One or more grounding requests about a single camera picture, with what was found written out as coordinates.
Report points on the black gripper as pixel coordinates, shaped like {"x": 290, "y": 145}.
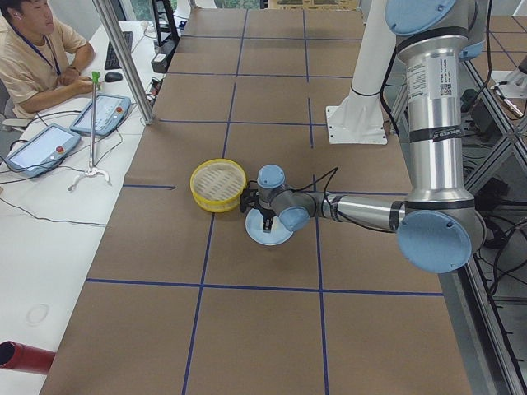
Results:
{"x": 267, "y": 214}

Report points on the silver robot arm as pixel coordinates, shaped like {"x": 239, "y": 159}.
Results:
{"x": 436, "y": 225}

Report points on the yellow rimmed bamboo steamer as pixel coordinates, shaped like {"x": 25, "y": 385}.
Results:
{"x": 216, "y": 185}

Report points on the light blue plate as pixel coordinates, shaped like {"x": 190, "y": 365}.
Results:
{"x": 254, "y": 226}

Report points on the far blue teach pendant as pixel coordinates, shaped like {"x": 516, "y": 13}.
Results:
{"x": 110, "y": 112}

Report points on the blue teach pendant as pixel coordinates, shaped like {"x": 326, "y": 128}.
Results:
{"x": 44, "y": 151}
{"x": 110, "y": 112}

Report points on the black box on table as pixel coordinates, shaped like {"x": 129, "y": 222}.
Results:
{"x": 164, "y": 53}

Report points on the black computer mouse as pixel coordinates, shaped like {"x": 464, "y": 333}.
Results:
{"x": 113, "y": 77}

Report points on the black keyboard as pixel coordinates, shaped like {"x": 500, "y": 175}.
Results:
{"x": 111, "y": 59}

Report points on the near blue teach pendant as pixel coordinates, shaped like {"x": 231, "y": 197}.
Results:
{"x": 44, "y": 151}

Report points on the person in beige shirt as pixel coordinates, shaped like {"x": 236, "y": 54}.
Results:
{"x": 42, "y": 59}

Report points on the red cylinder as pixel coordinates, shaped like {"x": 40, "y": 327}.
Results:
{"x": 24, "y": 358}

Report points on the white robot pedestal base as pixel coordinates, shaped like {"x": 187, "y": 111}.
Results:
{"x": 359, "y": 118}

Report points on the aluminium frame post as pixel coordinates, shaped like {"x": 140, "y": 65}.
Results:
{"x": 112, "y": 27}

